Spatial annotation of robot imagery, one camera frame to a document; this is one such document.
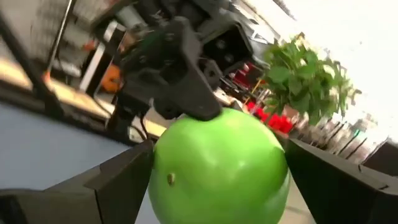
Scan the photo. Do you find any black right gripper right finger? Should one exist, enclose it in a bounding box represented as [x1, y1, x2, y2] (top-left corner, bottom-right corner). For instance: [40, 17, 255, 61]
[285, 138, 398, 224]

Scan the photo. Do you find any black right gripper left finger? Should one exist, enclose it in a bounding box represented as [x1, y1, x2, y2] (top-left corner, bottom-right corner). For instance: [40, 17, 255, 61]
[0, 140, 155, 224]

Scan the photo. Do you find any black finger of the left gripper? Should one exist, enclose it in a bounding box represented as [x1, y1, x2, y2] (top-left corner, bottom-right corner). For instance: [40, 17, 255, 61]
[154, 58, 223, 122]

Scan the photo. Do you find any green apple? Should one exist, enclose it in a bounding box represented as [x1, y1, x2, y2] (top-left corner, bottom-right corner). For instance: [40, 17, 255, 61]
[147, 107, 292, 224]

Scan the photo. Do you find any orange shop vacuum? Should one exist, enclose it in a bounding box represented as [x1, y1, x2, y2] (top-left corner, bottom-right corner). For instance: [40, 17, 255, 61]
[99, 63, 124, 94]

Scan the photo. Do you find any red plastic bin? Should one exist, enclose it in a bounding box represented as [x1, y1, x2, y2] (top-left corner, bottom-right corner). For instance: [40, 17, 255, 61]
[267, 113, 295, 134]
[246, 101, 271, 123]

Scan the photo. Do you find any light wood board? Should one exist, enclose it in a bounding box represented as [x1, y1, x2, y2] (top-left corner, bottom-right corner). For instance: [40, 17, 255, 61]
[0, 58, 167, 139]

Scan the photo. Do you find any green leafy tree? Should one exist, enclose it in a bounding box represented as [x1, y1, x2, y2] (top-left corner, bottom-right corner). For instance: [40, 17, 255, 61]
[262, 33, 362, 126]

